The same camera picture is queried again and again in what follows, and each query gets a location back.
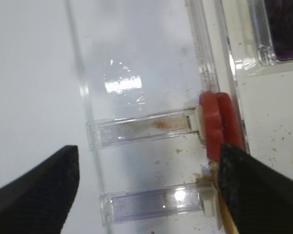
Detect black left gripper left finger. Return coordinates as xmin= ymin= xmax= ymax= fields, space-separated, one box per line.
xmin=0 ymin=145 xmax=80 ymax=234

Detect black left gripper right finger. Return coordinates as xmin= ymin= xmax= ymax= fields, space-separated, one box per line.
xmin=218 ymin=143 xmax=293 ymax=234

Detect inner red tomato slice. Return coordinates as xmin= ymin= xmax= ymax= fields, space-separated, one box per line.
xmin=216 ymin=92 xmax=243 ymax=149

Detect red tomato slice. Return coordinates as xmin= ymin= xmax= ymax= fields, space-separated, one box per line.
xmin=216 ymin=92 xmax=243 ymax=149
xmin=199 ymin=91 xmax=224 ymax=162

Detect outer red tomato slice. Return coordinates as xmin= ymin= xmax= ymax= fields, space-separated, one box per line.
xmin=199 ymin=91 xmax=224 ymax=162

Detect outer left bun half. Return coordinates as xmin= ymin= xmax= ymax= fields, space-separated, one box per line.
xmin=214 ymin=180 xmax=239 ymax=234

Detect white lower left pusher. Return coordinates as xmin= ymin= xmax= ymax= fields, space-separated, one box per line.
xmin=199 ymin=184 xmax=223 ymax=230

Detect white pusher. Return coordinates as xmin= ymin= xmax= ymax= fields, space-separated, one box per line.
xmin=186 ymin=105 xmax=206 ymax=146
xmin=199 ymin=184 xmax=223 ymax=230

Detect clear lower left track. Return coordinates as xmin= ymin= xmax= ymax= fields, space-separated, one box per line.
xmin=100 ymin=183 xmax=214 ymax=226

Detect clear track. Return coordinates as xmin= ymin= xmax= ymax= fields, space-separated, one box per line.
xmin=94 ymin=106 xmax=197 ymax=149
xmin=100 ymin=183 xmax=214 ymax=226

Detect clear upper left track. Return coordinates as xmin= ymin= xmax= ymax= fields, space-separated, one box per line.
xmin=94 ymin=106 xmax=197 ymax=149

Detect cream metal tray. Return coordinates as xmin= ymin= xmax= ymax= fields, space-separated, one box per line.
xmin=219 ymin=0 xmax=293 ymax=188

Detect white upper left pusher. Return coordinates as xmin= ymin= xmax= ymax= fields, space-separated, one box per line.
xmin=186 ymin=105 xmax=206 ymax=146

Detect clear plastic container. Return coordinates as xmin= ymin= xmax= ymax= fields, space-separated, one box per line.
xmin=247 ymin=0 xmax=293 ymax=66

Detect purple cabbage leaf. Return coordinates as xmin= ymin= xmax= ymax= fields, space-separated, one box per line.
xmin=265 ymin=0 xmax=293 ymax=61

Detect clear left inner rail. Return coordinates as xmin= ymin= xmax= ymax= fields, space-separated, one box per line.
xmin=185 ymin=0 xmax=250 ymax=152

